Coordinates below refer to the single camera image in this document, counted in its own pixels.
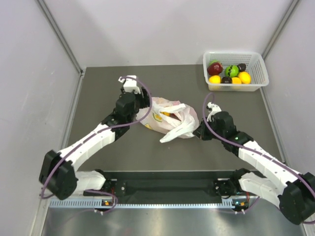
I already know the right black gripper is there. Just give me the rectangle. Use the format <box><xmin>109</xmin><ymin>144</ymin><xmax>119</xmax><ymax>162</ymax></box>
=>
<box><xmin>193</xmin><ymin>117</ymin><xmax>225</xmax><ymax>141</ymax></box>

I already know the white printed plastic bag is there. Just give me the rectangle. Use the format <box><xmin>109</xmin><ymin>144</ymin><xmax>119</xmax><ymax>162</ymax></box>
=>
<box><xmin>136</xmin><ymin>97</ymin><xmax>199</xmax><ymax>143</ymax></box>

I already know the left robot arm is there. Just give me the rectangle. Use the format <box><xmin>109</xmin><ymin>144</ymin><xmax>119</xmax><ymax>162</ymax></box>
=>
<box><xmin>39</xmin><ymin>86</ymin><xmax>152</xmax><ymax>200</ymax></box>

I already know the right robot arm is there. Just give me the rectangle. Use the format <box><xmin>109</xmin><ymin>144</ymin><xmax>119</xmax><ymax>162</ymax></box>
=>
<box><xmin>194</xmin><ymin>104</ymin><xmax>315</xmax><ymax>225</ymax></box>

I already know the yellow fruit in bag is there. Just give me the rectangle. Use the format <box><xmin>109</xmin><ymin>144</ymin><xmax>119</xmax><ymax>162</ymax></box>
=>
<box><xmin>160</xmin><ymin>112</ymin><xmax>170</xmax><ymax>117</ymax></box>

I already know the dark purple fruit front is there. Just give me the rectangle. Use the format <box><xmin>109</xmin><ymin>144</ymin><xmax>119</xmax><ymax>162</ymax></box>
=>
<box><xmin>221</xmin><ymin>76</ymin><xmax>232</xmax><ymax>84</ymax></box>

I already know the dark purple fruit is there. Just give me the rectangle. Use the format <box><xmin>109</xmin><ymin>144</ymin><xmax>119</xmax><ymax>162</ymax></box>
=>
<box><xmin>237</xmin><ymin>63</ymin><xmax>247</xmax><ymax>72</ymax></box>
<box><xmin>221</xmin><ymin>76</ymin><xmax>232</xmax><ymax>84</ymax></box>

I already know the green striped fruit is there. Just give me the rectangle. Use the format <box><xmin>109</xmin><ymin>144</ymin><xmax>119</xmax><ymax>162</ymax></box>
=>
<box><xmin>224</xmin><ymin>65</ymin><xmax>239</xmax><ymax>78</ymax></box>

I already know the dark purple fruit back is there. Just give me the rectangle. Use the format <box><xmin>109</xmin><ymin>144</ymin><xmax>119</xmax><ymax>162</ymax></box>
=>
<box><xmin>237</xmin><ymin>63</ymin><xmax>247</xmax><ymax>72</ymax></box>

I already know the yellow lemon left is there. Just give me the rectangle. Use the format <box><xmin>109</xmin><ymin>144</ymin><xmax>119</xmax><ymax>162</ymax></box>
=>
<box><xmin>209</xmin><ymin>75</ymin><xmax>221</xmax><ymax>84</ymax></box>

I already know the yellow lemon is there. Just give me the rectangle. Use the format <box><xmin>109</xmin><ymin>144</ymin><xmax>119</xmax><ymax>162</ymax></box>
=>
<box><xmin>238</xmin><ymin>71</ymin><xmax>252</xmax><ymax>84</ymax></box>
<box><xmin>232</xmin><ymin>77</ymin><xmax>242</xmax><ymax>84</ymax></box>
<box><xmin>209</xmin><ymin>75</ymin><xmax>221</xmax><ymax>84</ymax></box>

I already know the yellow lemon middle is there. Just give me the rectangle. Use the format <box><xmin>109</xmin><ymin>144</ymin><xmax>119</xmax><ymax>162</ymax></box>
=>
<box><xmin>232</xmin><ymin>77</ymin><xmax>242</xmax><ymax>84</ymax></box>

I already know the yellow lemon right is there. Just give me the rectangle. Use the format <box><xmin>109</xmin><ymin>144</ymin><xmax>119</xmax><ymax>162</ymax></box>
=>
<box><xmin>238</xmin><ymin>71</ymin><xmax>252</xmax><ymax>84</ymax></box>

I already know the white perforated plastic basket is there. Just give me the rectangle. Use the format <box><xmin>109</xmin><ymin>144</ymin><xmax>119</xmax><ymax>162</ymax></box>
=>
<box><xmin>203</xmin><ymin>51</ymin><xmax>269</xmax><ymax>92</ymax></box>

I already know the red apple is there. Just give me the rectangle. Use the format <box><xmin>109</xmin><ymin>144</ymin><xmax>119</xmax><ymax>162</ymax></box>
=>
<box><xmin>207</xmin><ymin>62</ymin><xmax>223</xmax><ymax>76</ymax></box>

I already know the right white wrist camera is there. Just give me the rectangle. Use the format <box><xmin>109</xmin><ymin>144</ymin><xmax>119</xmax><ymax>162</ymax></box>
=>
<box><xmin>206</xmin><ymin>102</ymin><xmax>221</xmax><ymax>121</ymax></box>

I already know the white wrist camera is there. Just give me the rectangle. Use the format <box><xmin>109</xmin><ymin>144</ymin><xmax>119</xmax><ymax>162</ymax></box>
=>
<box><xmin>118</xmin><ymin>75</ymin><xmax>141</xmax><ymax>94</ymax></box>
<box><xmin>206</xmin><ymin>102</ymin><xmax>221</xmax><ymax>121</ymax></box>

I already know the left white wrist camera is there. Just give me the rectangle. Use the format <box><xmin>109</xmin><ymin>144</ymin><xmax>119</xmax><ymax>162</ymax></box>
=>
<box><xmin>118</xmin><ymin>75</ymin><xmax>141</xmax><ymax>94</ymax></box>

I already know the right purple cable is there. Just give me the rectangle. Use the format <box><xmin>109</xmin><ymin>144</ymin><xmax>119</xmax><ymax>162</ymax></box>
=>
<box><xmin>202</xmin><ymin>92</ymin><xmax>315</xmax><ymax>224</ymax></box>

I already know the purple cable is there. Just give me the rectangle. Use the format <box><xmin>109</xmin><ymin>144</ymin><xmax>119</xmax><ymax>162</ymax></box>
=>
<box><xmin>202</xmin><ymin>92</ymin><xmax>315</xmax><ymax>224</ymax></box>
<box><xmin>39</xmin><ymin>75</ymin><xmax>153</xmax><ymax>214</ymax></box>

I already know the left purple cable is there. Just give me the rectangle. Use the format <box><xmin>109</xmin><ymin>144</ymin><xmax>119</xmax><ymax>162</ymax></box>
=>
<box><xmin>39</xmin><ymin>75</ymin><xmax>153</xmax><ymax>214</ymax></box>

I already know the slotted cable duct rail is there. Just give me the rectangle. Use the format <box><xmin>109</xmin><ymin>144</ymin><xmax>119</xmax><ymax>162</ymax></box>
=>
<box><xmin>49</xmin><ymin>197</ymin><xmax>249</xmax><ymax>209</ymax></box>

